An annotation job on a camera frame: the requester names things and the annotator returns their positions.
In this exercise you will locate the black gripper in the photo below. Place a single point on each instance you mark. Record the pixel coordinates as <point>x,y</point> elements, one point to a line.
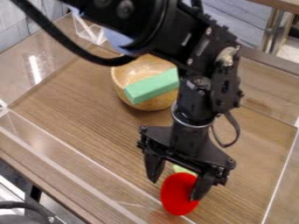
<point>184,145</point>

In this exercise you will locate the red plush fruit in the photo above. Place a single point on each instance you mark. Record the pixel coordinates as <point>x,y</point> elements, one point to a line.
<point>175,191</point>

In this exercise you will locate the clear acrylic corner stand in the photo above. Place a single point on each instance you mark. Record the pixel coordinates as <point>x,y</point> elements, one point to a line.
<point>91,32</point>

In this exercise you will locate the wooden bowl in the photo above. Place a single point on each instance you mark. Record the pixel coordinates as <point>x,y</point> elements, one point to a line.
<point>144,67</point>

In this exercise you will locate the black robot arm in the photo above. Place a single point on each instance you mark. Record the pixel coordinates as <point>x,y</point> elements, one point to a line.
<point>178,33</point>

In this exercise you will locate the green foam block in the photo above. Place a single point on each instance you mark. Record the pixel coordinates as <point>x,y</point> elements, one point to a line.
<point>151,87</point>

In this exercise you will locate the clear acrylic tray wall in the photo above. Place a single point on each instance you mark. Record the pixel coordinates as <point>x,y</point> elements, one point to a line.
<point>80,183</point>

